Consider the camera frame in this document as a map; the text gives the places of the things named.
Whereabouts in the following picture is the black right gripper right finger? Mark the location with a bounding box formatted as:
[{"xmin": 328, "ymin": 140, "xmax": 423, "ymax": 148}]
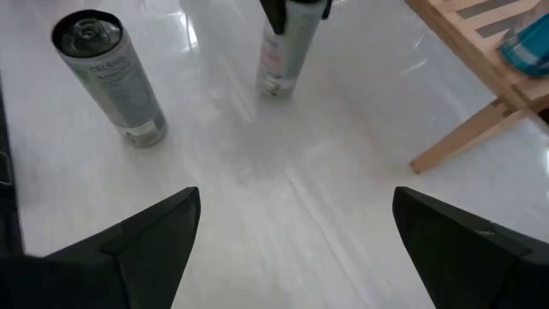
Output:
[{"xmin": 391, "ymin": 185, "xmax": 549, "ymax": 309}]

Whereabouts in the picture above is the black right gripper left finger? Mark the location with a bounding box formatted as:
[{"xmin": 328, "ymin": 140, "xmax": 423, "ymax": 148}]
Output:
[{"xmin": 0, "ymin": 186, "xmax": 202, "ymax": 309}]

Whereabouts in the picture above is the tall silver Celsius can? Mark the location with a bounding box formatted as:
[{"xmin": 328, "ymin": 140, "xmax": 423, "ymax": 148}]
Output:
[
  {"xmin": 50, "ymin": 9, "xmax": 168, "ymax": 149},
  {"xmin": 256, "ymin": 0, "xmax": 329, "ymax": 100}
]

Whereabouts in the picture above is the blue Red Bull can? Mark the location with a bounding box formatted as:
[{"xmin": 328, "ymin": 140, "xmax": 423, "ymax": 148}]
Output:
[{"xmin": 497, "ymin": 6, "xmax": 549, "ymax": 79}]

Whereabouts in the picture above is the wooden slatted shelf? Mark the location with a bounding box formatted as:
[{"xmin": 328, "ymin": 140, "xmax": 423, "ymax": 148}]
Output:
[{"xmin": 404, "ymin": 0, "xmax": 549, "ymax": 175}]

